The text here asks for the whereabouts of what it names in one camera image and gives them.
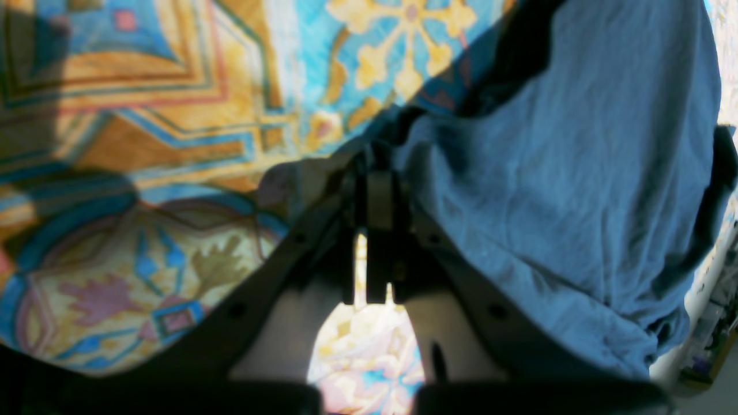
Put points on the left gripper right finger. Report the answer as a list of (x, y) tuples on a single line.
[(477, 348)]

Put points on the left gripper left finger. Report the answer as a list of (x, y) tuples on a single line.
[(250, 355)]

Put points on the dark navy t-shirt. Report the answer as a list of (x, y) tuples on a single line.
[(585, 172)]

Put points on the patterned colourful tablecloth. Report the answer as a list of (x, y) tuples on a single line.
[(156, 153)]

